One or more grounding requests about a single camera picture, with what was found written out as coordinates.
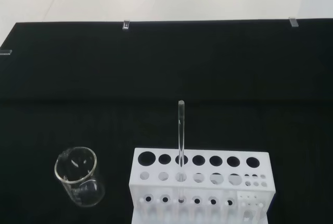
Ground white test tube rack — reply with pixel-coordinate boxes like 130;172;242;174
129;147;276;224

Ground black cloth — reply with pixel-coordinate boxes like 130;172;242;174
0;18;333;224

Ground clear glass beaker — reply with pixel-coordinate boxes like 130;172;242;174
54;146;106;208

